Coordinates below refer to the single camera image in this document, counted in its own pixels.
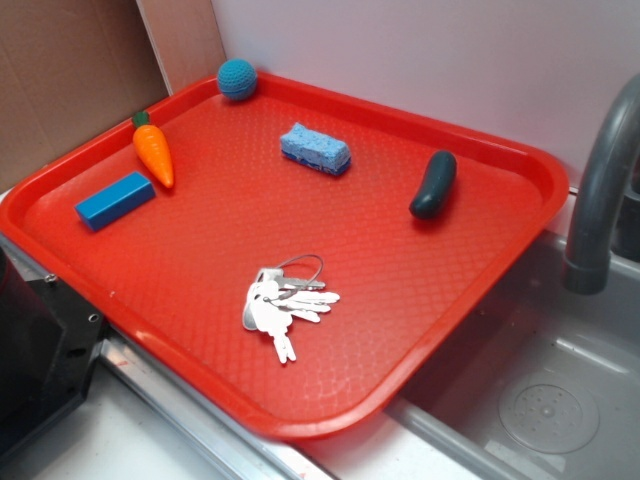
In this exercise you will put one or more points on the blue sponge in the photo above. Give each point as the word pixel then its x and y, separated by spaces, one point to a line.
pixel 315 150

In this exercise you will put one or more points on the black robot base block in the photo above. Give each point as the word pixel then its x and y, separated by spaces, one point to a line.
pixel 50 339

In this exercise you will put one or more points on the red plastic tray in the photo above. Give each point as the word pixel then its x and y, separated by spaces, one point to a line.
pixel 173 274

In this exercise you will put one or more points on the silver key bunch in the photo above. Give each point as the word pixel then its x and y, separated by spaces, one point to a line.
pixel 274 300

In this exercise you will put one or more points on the dark green toy cucumber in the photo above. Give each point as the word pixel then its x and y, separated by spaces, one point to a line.
pixel 436 186

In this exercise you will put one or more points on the blue crocheted ball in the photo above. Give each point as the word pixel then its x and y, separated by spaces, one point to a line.
pixel 237 79

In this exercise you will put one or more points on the blue rectangular block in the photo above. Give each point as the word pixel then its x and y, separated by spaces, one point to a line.
pixel 115 201

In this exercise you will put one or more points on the orange toy carrot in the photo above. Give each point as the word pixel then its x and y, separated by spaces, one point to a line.
pixel 152 148

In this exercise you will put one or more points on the grey toy faucet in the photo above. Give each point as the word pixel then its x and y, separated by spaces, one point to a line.
pixel 605 218

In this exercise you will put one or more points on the grey toy sink basin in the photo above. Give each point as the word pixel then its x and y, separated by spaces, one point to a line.
pixel 536 382

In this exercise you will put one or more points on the brown cardboard panel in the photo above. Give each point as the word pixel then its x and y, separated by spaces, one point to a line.
pixel 72 69

